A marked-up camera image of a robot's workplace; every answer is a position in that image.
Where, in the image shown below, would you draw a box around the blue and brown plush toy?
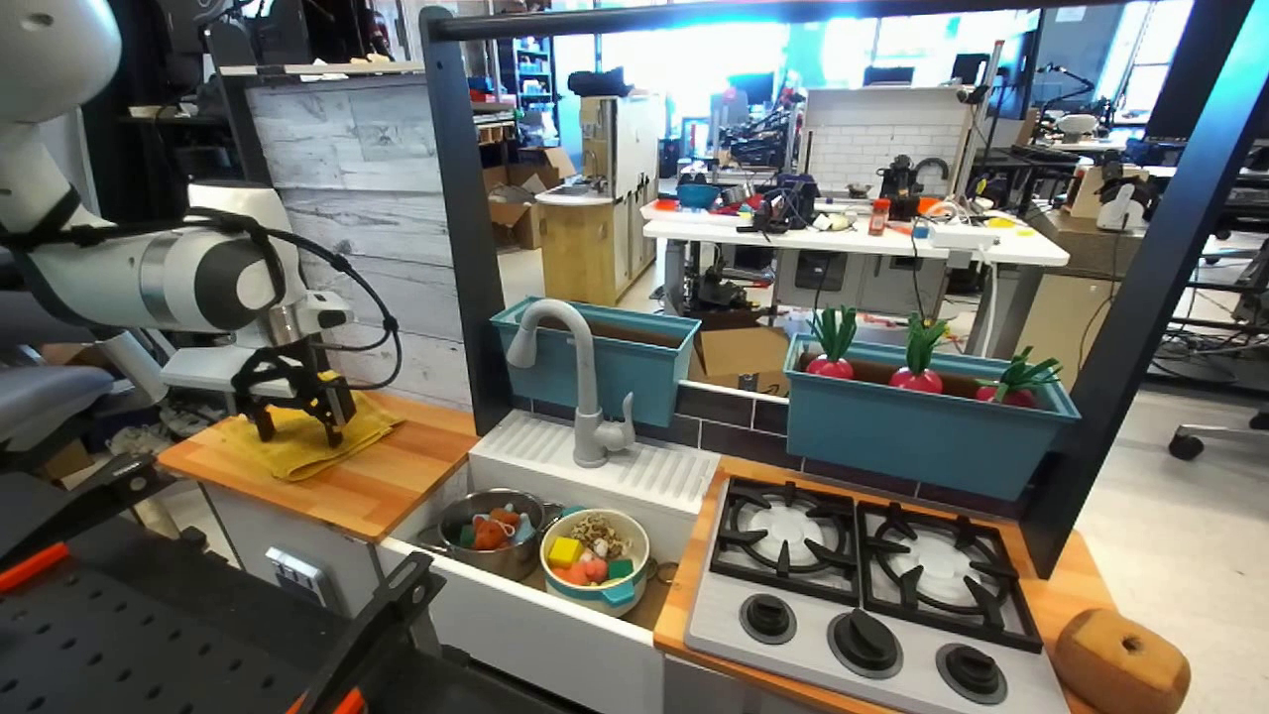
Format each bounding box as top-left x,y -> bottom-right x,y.
451,507 -> 541,554

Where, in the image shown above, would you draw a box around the yellow towel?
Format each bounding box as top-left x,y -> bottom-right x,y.
212,395 -> 406,490

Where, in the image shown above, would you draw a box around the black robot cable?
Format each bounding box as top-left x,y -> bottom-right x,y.
0,194 -> 406,395

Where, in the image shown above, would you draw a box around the white workshop table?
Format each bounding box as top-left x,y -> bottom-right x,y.
644,194 -> 1071,363

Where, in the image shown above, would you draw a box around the blue metal beam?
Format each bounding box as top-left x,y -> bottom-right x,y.
1027,0 -> 1269,578

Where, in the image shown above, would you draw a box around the white sink basin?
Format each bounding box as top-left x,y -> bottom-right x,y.
373,490 -> 690,714

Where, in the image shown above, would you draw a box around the tan wooden cylinder stand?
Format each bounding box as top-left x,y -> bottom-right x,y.
532,190 -> 619,310

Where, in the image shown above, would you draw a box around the grey toy stove black grates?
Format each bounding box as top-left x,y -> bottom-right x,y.
687,474 -> 1080,714

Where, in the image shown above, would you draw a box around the teal pot cream inside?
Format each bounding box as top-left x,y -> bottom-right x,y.
535,504 -> 653,619

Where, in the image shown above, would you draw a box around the grey sink faucet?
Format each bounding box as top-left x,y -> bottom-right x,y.
502,299 -> 644,474

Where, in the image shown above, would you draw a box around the whitewashed wood backsplash panel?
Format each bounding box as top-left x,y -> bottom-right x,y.
245,75 -> 480,412

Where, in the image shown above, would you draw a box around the black stove knob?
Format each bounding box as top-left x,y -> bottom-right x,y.
825,606 -> 910,680
933,639 -> 1013,707
738,593 -> 802,651

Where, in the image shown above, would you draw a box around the grey office chair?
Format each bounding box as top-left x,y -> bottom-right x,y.
0,290 -> 183,461

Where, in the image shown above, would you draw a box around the black perforated board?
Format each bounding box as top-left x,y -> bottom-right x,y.
0,521 -> 413,714

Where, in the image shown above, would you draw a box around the brown cardboard box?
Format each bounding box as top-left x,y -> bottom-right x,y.
690,320 -> 792,398

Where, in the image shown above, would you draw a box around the brown wooden rock with hole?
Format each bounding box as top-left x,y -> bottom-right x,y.
1052,603 -> 1192,714

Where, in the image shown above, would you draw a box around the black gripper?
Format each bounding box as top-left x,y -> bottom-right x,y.
229,330 -> 360,453

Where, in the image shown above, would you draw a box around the black clamp orange handle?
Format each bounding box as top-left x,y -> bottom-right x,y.
283,553 -> 451,714
0,453 -> 175,598

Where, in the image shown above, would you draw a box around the leopard print plush toy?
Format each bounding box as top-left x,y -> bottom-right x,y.
580,511 -> 639,561

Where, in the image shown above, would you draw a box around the pink bunny plush toy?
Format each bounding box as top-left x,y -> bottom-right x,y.
562,553 -> 609,593

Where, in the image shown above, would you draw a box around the empty teal planter box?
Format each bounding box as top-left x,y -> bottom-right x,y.
489,293 -> 706,434

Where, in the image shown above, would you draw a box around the steel pot with handles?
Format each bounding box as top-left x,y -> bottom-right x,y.
432,490 -> 547,584

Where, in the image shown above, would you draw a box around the red radish toy green leaves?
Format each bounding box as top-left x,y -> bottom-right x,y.
883,313 -> 951,398
972,346 -> 1063,408
804,307 -> 859,384

